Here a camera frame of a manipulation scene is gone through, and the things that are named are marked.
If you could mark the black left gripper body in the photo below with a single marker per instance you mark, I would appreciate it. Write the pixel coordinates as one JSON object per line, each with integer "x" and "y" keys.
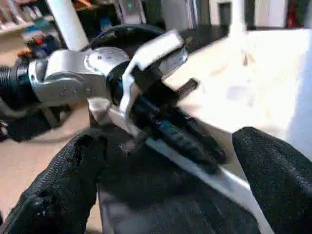
{"x": 158, "y": 102}

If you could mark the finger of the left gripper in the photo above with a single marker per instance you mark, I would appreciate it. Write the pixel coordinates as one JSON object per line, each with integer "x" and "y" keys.
{"x": 180, "y": 143}
{"x": 209, "y": 143}

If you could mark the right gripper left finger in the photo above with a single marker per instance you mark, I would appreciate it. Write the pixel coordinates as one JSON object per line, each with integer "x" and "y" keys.
{"x": 56, "y": 190}

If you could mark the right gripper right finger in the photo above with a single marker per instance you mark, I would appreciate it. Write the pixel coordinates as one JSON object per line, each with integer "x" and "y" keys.
{"x": 280, "y": 185}

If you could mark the white plastic table top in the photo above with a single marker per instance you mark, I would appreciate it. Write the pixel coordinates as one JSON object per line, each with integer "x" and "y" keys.
{"x": 243, "y": 85}

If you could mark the black bag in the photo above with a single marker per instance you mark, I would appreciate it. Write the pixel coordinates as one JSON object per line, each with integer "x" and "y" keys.
{"x": 24, "y": 126}

